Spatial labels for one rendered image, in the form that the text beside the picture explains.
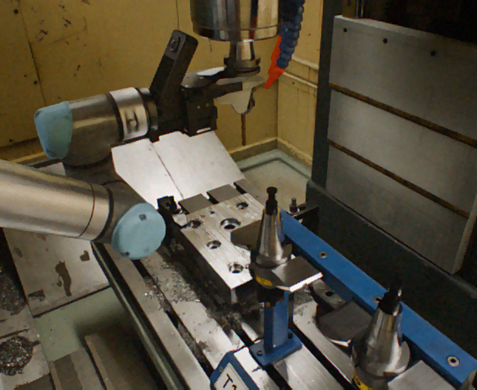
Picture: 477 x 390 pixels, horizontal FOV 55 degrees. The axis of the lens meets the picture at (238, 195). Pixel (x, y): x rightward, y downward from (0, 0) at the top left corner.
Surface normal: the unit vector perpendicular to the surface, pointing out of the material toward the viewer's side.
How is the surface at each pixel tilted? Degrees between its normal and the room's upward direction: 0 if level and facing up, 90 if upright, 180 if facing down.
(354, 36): 91
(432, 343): 0
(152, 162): 24
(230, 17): 90
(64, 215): 86
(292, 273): 0
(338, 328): 0
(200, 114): 90
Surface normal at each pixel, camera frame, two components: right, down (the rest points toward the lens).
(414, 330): -0.03, -0.84
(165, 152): 0.19, -0.58
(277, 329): 0.53, 0.44
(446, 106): -0.85, 0.30
